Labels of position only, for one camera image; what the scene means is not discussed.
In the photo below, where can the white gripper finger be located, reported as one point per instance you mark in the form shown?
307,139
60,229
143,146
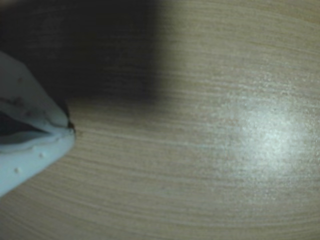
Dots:
27,92
30,160

